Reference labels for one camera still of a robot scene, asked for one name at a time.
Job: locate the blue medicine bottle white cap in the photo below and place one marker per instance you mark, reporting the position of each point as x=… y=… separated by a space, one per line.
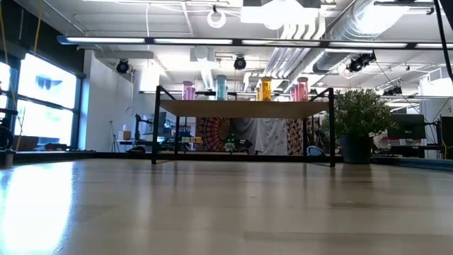
x=221 y=90

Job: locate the wooden shelf black metal legs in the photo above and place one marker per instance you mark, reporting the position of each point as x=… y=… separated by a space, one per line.
x=244 y=109

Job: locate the small green lit device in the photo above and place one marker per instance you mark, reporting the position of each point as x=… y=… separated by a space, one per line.
x=230 y=145

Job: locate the white hanging cloth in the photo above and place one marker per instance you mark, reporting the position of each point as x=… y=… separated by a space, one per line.
x=265 y=136

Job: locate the black round ceiling spotlight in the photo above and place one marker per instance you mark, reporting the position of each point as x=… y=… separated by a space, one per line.
x=240 y=63
x=122 y=66

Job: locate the patterned hanging cloth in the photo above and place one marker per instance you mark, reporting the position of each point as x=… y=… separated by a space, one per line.
x=299 y=124

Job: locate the blue and white object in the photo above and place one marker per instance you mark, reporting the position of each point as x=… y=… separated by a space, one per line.
x=314 y=151

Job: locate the white ceiling pipe bundle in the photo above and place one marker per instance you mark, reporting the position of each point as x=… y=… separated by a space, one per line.
x=293 y=53

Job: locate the small cardboard box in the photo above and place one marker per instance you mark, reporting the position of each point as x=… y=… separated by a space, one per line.
x=124 y=135

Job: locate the white ceiling light fixture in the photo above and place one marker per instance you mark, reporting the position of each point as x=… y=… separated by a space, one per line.
x=279 y=14

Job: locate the green potted plant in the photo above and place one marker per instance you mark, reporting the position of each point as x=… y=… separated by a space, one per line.
x=357 y=117

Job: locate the black overhead light bar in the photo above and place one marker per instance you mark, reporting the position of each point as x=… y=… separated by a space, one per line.
x=106 y=40

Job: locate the black computer monitor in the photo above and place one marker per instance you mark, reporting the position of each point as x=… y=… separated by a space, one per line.
x=447 y=134
x=407 y=125

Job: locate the large bright window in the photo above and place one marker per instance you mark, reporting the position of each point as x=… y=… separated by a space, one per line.
x=46 y=106

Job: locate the blue mat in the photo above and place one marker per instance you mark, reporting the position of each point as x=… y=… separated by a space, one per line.
x=431 y=164

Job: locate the black equipment stand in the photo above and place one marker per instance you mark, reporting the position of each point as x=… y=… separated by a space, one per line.
x=4 y=138

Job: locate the mandala wall tapestry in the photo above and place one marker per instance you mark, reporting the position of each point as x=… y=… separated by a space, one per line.
x=212 y=132

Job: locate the black aluminium table frame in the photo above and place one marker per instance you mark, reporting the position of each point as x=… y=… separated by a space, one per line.
x=212 y=157

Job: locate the black ceiling camera cluster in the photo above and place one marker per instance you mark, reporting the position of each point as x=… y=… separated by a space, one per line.
x=357 y=63

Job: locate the silver air duct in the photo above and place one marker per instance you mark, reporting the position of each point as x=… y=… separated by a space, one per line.
x=339 y=32

